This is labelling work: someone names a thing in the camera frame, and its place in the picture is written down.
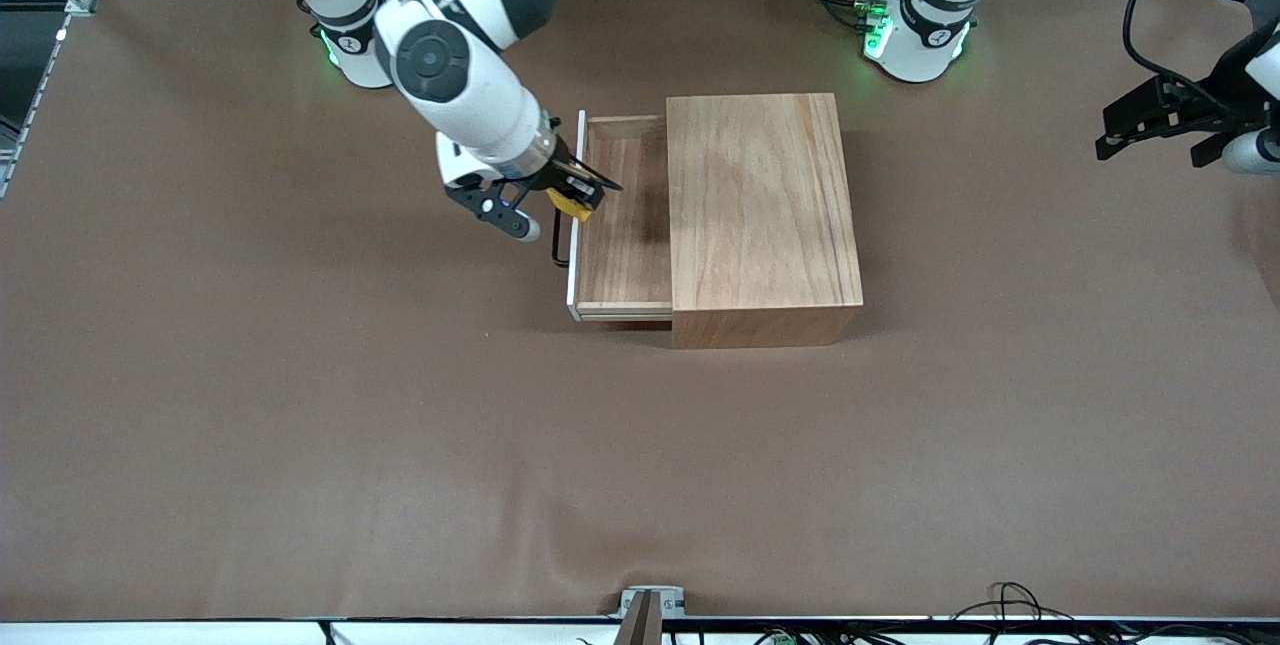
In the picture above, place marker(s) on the grey clamp with wooden bar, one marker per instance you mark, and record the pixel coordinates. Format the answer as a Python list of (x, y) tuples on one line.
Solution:
[(640, 620)]

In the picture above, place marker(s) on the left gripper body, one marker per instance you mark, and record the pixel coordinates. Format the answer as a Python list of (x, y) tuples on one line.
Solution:
[(1213, 97)]

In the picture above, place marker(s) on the wooden drawer cabinet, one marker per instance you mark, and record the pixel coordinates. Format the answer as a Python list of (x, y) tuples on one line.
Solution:
[(760, 225)]

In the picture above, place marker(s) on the aluminium side rail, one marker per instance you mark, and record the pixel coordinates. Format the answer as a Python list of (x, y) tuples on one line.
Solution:
[(8, 173)]

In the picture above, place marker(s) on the yellow block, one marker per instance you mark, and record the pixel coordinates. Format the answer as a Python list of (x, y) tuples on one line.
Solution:
[(578, 212)]

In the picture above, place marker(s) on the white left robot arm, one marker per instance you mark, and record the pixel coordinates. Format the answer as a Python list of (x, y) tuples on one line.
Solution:
[(925, 55)]

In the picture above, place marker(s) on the brown table cover sheet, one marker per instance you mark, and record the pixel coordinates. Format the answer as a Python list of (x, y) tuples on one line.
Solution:
[(400, 475)]

